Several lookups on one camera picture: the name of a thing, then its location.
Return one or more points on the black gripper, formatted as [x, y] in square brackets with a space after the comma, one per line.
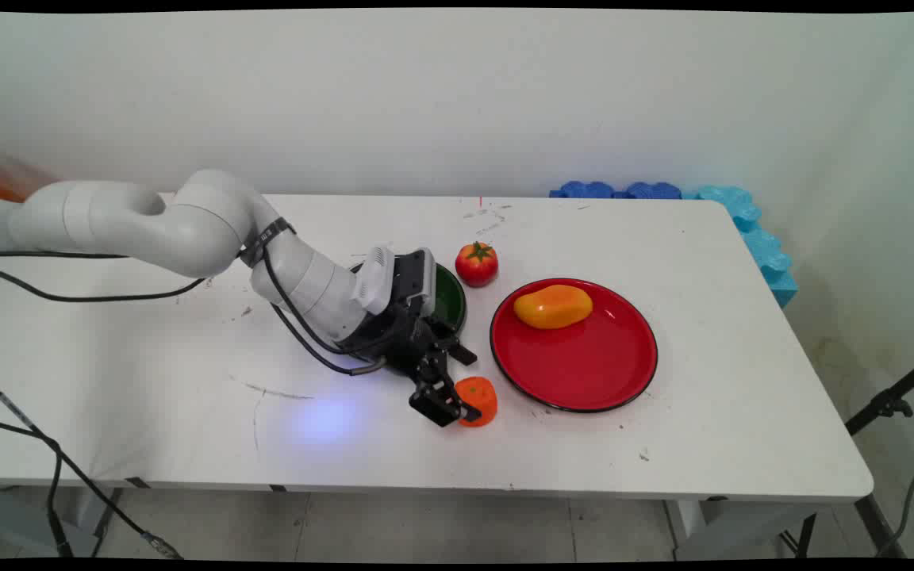
[397, 345]

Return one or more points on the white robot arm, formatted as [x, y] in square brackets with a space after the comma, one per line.
[187, 226]

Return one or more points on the orange object behind arm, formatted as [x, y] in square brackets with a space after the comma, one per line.
[5, 186]

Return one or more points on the orange toy tangerine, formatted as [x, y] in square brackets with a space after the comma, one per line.
[482, 396]

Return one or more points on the dark green plate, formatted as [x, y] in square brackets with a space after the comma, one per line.
[451, 297]

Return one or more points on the red toy tomato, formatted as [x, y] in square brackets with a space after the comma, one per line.
[476, 266]

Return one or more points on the yellow orange toy mango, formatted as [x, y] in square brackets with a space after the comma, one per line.
[554, 307]

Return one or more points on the red plate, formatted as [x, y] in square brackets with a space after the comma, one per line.
[576, 357]

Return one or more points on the dark blue foam piece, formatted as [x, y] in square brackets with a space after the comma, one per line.
[651, 190]
[584, 189]

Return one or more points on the light blue foam piece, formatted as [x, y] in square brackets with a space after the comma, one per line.
[758, 242]

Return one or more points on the black tripod stand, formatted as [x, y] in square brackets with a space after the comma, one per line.
[889, 400]

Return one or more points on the black table leg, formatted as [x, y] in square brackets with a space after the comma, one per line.
[873, 523]

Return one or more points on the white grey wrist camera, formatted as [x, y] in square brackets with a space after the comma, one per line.
[376, 277]

